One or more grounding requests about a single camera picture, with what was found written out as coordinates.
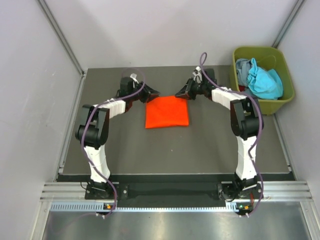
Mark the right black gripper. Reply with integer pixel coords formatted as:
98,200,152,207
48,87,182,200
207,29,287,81
175,77,207,101

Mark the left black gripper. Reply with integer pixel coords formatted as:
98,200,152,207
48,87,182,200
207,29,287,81
129,80,160,103

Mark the orange t shirt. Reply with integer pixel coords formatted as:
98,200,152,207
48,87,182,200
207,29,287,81
145,96,189,129

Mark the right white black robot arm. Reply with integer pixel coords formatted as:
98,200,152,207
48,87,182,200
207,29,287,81
174,78,263,202

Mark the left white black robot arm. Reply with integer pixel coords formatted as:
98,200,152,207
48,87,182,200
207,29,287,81
75,81,160,200

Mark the red garment in bin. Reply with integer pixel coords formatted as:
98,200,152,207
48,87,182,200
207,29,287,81
238,85,248,92

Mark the grey blue t shirt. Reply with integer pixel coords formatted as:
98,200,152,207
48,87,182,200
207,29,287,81
235,58,252,87

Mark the light blue t shirt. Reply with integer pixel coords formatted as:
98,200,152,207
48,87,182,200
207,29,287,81
246,58,284,100

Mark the olive green plastic bin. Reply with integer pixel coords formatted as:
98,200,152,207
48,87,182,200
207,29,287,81
229,46,295,115

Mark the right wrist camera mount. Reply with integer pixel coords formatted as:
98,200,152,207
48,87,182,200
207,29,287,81
192,66,217,86

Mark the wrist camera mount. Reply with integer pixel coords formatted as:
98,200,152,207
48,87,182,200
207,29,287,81
192,66,217,86
118,73,144,98

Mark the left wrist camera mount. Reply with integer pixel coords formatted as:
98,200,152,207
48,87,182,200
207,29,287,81
118,73,144,98

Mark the grey slotted cable duct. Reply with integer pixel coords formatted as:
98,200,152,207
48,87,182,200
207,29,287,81
50,202,250,213

